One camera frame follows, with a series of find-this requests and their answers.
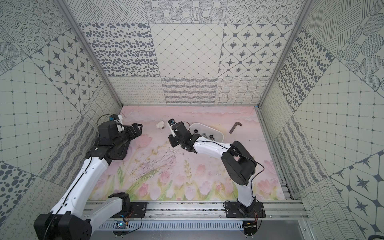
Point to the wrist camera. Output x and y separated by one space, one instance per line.
171 122
119 120

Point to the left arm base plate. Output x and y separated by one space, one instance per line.
134 210

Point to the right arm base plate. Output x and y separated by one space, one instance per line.
237 210

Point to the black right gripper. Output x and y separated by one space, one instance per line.
172 139

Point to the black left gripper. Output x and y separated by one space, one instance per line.
130 132

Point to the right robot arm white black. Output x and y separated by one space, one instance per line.
238 162

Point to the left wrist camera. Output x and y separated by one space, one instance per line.
119 120

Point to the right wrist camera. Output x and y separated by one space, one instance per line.
171 122

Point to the white storage box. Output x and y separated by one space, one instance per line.
219 136

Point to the aluminium mounting rail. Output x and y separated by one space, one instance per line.
214 210

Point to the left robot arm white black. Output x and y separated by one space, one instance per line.
66 220

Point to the white pipe tee fitting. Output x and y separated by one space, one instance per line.
161 125

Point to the white slotted cable duct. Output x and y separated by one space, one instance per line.
173 225

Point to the dark hex allen key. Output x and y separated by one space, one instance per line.
234 127

